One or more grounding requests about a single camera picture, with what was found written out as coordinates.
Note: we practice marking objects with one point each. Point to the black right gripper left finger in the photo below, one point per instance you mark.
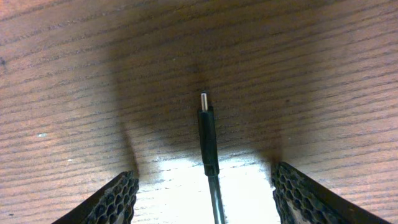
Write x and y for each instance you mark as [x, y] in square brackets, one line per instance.
[111, 204]

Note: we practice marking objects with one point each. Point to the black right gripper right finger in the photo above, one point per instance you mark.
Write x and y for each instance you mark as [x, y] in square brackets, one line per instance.
[300, 199]

